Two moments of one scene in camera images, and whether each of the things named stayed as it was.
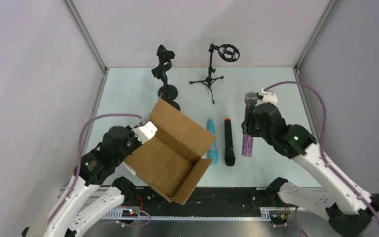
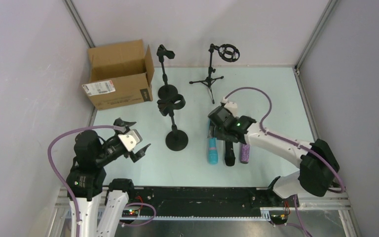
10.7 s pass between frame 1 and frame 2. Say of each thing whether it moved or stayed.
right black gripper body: moved
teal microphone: stayed
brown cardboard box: moved
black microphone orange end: stayed
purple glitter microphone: moved
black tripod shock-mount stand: stayed
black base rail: stayed
